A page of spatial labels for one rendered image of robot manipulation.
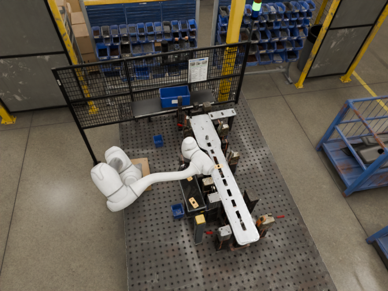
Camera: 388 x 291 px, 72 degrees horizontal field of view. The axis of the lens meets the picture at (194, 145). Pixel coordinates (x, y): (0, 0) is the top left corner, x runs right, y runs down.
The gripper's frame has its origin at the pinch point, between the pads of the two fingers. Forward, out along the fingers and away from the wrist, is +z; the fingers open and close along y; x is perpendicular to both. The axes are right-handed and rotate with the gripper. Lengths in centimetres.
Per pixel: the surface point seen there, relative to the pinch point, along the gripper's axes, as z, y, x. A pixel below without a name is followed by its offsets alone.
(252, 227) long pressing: 21, 21, -58
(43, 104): 98, -75, 264
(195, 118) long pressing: 21, 51, 61
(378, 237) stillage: 99, 162, -130
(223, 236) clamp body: 17, -3, -52
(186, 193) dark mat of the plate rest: 5.4, -9.2, -12.0
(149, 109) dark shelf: 19, 17, 95
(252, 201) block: 19, 35, -42
